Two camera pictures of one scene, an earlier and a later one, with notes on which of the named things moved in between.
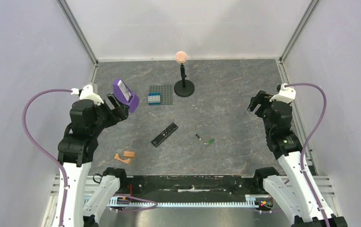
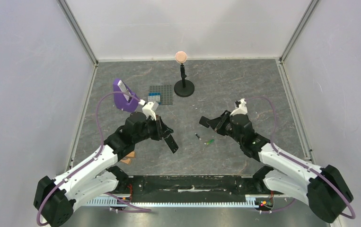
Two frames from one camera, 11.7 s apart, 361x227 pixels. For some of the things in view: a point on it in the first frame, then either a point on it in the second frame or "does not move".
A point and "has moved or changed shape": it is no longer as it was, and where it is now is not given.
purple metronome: (123, 93) does not move
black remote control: (166, 133) has moved or changed shape
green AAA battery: (210, 141) does not move
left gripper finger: (125, 109) -> (165, 130)
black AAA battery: (199, 137) does not move
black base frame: (158, 188) does not move
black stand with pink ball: (184, 88) does not move
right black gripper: (262, 102) -> (223, 122)
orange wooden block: (131, 154) does not move
